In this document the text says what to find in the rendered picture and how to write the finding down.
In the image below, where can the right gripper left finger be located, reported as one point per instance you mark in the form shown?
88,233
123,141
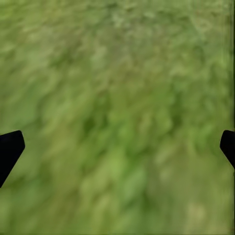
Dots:
11,147

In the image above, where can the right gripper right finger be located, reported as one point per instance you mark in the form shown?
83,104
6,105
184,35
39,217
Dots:
227,145

